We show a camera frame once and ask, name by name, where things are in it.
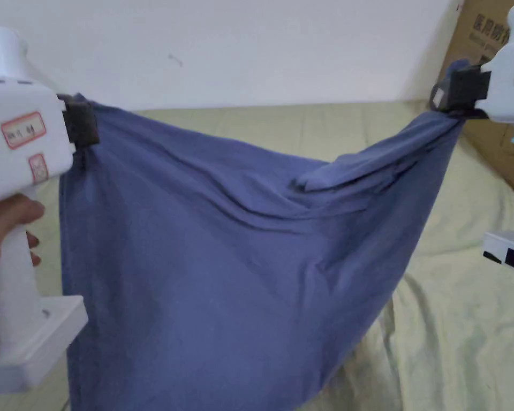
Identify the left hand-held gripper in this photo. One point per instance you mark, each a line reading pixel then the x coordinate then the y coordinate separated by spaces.
pixel 21 107

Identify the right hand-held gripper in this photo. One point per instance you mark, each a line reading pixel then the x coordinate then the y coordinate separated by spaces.
pixel 509 64

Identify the dark blue shirt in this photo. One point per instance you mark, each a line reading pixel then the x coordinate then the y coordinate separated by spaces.
pixel 218 257

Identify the person's left hand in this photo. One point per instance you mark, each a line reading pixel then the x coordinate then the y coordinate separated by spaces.
pixel 0 222

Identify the brown cardboard carton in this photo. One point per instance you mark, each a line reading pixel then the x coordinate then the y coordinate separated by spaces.
pixel 467 25

